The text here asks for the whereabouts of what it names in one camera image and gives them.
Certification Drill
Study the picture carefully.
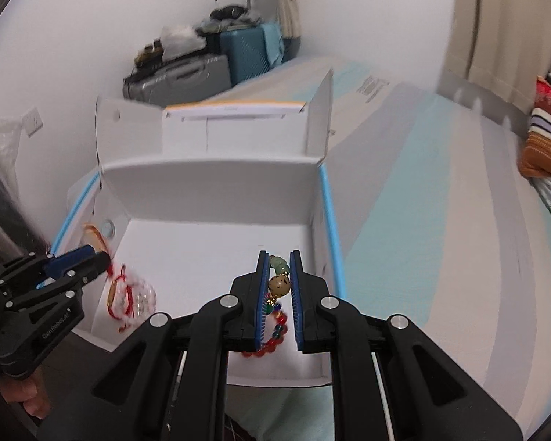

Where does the teal cloth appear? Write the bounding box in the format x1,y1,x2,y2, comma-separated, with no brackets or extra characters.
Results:
261,23,286,72

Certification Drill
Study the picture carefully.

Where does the person's left hand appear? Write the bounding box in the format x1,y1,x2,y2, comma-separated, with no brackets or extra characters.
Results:
17,367,54,420

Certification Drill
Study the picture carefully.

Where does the striped orange pillow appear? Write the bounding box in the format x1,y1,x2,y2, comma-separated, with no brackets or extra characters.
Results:
519,75,551,180

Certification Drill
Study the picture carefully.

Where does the orange cord loop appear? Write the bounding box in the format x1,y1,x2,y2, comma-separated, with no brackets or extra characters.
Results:
83,223,115,260

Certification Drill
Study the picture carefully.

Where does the white plastic bag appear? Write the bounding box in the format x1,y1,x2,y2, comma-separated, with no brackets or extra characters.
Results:
160,25,208,52

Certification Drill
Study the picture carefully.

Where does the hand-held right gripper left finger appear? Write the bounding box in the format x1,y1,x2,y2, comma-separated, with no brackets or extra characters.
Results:
92,250,270,441

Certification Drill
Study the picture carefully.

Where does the white wall socket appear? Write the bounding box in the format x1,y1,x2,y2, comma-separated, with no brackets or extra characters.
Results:
22,107,45,137

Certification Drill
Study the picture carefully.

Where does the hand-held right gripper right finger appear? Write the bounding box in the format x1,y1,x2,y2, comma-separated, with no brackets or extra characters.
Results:
290,249,522,441

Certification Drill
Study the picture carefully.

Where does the white cardboard box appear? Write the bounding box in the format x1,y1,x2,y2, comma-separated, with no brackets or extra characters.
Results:
50,69,348,389

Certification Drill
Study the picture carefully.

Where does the pale striped mattress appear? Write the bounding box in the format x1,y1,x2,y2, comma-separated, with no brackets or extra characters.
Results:
202,55,551,441

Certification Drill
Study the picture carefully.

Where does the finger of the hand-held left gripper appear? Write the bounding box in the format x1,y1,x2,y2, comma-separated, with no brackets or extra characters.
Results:
36,252,112,292
43,244,102,279

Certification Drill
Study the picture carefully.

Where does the multicolour bead bracelet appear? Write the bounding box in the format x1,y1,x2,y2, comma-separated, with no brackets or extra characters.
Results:
240,254,302,360

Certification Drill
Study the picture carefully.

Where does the clear bead bracelet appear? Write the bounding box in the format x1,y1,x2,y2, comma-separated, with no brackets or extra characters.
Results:
119,279,159,320

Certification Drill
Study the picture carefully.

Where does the red braided cord bracelet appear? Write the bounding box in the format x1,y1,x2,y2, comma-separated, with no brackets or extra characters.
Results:
105,263,137,334

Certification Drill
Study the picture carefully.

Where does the dark clutter pile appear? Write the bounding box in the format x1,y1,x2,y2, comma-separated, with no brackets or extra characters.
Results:
197,4,263,34

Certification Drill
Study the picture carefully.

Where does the black and yellow bundle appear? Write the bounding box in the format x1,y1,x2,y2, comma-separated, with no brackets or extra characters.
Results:
134,37,167,68

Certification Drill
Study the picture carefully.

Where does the narrow beige curtain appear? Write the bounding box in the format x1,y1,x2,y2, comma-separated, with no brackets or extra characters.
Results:
275,0,305,63

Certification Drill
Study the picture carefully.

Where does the grey suitcase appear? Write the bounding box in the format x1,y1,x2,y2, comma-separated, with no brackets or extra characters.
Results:
122,54,233,106

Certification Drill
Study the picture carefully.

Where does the teal suitcase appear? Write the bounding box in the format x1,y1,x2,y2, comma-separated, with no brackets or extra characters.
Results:
219,25,276,86

